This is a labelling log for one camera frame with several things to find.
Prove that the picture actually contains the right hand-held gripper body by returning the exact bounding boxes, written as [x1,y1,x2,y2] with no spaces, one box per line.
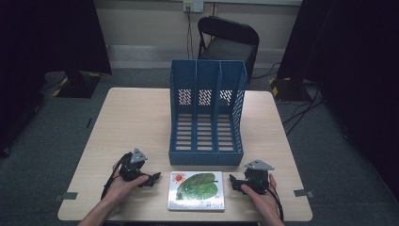
[241,159,275,195]

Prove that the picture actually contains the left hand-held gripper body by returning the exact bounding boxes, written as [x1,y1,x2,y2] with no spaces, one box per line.
[119,148,149,183]

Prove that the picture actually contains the leaf cover picture book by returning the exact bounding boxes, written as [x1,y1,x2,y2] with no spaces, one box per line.
[167,170,226,212]

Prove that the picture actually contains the blue three-slot file rack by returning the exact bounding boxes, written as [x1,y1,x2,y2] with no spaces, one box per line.
[168,59,248,167]

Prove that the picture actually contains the person's left hand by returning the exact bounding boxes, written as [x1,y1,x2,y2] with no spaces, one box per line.
[107,160,151,202]

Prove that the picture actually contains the person's right hand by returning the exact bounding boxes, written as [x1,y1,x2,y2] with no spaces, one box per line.
[240,172,282,220]

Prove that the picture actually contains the grey tape strip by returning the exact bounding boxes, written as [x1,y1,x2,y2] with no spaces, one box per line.
[293,188,315,199]
[54,191,79,202]

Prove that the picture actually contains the striped tape stand base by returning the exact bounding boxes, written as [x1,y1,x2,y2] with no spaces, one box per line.
[267,76,313,103]

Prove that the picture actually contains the black stand base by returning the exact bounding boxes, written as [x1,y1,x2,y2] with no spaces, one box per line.
[53,70,104,99]

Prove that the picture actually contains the black folding chair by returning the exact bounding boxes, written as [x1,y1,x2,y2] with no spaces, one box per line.
[197,16,261,85]

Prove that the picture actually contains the dark curtain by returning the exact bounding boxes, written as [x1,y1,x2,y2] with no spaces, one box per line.
[277,0,399,199]
[0,0,113,95]

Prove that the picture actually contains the right hand-held gripper cable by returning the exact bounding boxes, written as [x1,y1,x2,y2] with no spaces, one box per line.
[265,175,285,222]

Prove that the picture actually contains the hand-held gripper cable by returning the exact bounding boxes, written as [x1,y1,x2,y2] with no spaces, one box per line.
[101,153,130,201]
[265,175,285,222]

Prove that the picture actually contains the left hand-held gripper cable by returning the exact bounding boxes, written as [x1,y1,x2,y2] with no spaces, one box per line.
[101,153,130,201]

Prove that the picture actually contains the black floor cables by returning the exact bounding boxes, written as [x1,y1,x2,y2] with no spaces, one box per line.
[250,61,325,137]

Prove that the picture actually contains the black wall outlet cable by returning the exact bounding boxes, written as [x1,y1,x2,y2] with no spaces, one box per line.
[185,10,196,60]

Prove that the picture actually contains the white wall outlet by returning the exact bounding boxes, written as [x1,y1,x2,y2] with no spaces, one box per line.
[183,0,205,14]

